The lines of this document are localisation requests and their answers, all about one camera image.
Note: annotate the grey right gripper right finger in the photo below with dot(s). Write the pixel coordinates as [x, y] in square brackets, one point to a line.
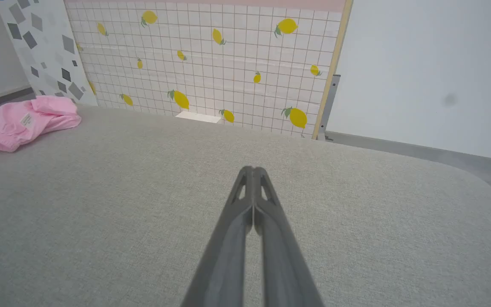
[284, 264]

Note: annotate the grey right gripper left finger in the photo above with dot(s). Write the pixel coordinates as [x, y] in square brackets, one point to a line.
[224, 256]

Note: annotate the pink garment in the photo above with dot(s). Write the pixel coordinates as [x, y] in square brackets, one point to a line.
[11, 123]

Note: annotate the grey fabric sofa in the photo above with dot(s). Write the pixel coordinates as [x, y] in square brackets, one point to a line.
[100, 213]

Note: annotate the white box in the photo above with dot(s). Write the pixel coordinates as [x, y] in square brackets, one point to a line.
[197, 117]

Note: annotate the lemon print grid panel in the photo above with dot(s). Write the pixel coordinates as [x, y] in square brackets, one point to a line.
[228, 76]

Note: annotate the grey terrazzo print panel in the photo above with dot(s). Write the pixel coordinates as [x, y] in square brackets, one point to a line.
[45, 42]

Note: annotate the grey metal bracket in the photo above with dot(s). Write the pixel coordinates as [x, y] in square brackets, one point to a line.
[328, 102]

